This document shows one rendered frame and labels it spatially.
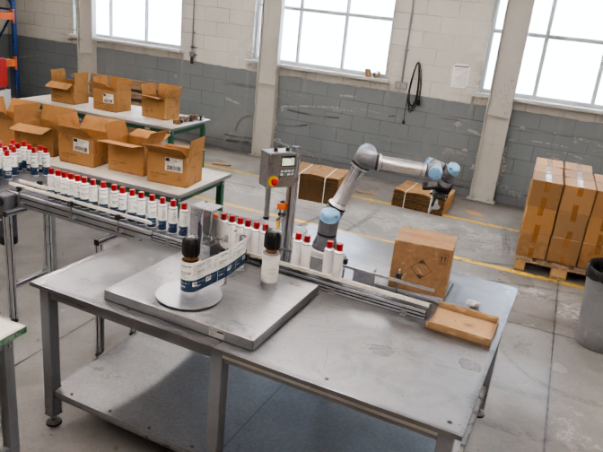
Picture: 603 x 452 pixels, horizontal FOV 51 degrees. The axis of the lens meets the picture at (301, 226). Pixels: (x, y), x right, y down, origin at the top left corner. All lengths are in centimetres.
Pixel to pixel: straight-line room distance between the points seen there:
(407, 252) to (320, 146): 585
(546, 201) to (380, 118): 320
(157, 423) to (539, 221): 416
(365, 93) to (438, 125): 107
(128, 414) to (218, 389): 67
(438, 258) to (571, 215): 310
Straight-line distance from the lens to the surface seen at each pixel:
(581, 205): 623
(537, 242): 632
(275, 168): 329
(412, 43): 852
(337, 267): 324
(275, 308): 295
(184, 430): 326
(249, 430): 326
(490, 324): 325
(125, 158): 526
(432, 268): 331
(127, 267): 342
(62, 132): 552
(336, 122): 889
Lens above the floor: 223
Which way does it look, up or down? 20 degrees down
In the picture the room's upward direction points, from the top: 6 degrees clockwise
